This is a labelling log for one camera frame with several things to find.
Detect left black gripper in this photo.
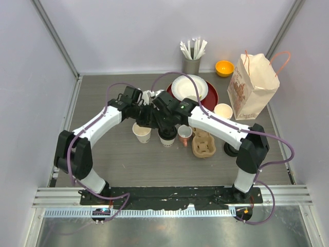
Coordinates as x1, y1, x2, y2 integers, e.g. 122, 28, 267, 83
131, 102, 159, 129

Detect white paper cup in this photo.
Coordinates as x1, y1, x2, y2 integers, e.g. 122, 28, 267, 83
158, 134, 176, 148
132, 123, 152, 144

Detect stack of white paper cups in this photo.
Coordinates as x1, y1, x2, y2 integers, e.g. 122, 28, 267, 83
213, 103, 233, 119

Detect black cup lids stack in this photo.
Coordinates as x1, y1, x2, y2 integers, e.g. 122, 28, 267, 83
223, 143, 238, 157

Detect black cup lid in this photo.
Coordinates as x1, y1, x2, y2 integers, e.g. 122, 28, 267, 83
158, 127, 177, 140

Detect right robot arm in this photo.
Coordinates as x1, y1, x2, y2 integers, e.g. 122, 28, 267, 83
147, 90, 269, 203

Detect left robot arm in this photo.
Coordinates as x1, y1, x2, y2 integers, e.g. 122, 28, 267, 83
54, 84, 161, 205

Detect paper takeout bag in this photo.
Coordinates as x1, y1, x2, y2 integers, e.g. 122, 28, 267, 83
227, 51, 291, 120

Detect pink mug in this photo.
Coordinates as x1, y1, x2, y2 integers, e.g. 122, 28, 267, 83
177, 125, 193, 147

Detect white paper plate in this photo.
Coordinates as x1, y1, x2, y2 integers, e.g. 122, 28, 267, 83
171, 75, 209, 101

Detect brown cardboard cup carrier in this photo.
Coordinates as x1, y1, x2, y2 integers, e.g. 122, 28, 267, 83
192, 128, 216, 158

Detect grey straw holder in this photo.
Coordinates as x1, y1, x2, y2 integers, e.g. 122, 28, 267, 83
182, 57, 201, 75

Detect orange bowl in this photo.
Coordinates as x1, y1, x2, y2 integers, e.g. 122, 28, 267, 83
215, 60, 234, 77

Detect white wrapped straws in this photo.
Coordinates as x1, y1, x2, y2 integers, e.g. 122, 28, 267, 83
179, 38, 208, 60

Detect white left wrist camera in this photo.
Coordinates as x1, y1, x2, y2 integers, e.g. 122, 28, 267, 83
138, 90, 154, 105

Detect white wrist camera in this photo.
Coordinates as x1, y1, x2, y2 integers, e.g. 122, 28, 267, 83
138, 90, 154, 105
150, 90, 164, 98

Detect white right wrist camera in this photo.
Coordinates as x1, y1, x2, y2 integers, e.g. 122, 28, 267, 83
150, 90, 164, 98

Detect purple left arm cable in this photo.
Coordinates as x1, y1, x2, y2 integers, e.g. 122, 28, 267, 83
66, 82, 141, 236

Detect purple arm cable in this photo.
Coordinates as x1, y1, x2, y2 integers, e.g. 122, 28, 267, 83
66, 82, 141, 236
151, 71, 295, 226

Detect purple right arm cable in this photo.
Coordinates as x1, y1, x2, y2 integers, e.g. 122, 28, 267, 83
151, 71, 295, 226

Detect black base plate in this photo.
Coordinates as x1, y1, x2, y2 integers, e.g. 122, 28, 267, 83
79, 185, 264, 210

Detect aluminium frame rail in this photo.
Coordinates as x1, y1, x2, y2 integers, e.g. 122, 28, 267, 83
32, 185, 313, 221

